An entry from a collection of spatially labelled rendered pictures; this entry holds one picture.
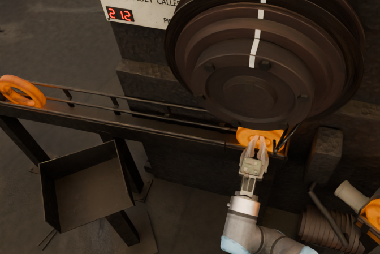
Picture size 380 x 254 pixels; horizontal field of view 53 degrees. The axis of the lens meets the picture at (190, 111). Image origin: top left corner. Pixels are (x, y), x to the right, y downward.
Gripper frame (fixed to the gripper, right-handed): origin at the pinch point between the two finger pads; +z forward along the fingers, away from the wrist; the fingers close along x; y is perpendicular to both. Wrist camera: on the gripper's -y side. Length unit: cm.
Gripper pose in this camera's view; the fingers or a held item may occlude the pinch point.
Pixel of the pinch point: (259, 137)
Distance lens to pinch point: 125.9
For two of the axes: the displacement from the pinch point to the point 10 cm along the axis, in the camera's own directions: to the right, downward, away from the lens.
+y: -1.6, -2.8, -9.4
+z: 2.5, -9.4, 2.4
